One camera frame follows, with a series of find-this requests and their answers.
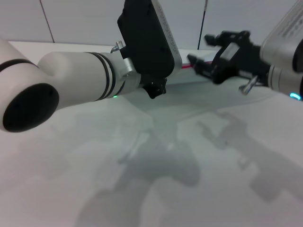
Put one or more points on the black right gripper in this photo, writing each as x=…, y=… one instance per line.
x=236, y=59

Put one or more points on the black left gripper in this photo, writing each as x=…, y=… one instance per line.
x=155, y=87

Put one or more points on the transparent document bag red zipper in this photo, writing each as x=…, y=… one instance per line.
x=187, y=75

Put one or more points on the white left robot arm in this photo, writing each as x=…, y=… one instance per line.
x=71, y=75

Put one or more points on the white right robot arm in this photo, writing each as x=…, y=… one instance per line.
x=284, y=80

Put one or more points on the thin black rod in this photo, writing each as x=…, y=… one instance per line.
x=201, y=26

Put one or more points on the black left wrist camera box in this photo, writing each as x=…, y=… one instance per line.
x=146, y=40

